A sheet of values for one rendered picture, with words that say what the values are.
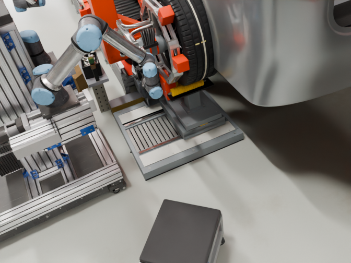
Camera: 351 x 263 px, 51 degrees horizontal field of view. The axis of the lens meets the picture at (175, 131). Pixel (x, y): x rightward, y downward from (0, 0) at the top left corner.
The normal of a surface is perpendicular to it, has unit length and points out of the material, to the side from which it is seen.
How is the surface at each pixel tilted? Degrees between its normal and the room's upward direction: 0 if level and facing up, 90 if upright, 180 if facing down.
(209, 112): 0
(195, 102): 90
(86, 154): 0
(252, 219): 0
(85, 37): 85
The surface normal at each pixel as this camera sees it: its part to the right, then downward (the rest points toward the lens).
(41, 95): 0.06, 0.74
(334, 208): -0.13, -0.72
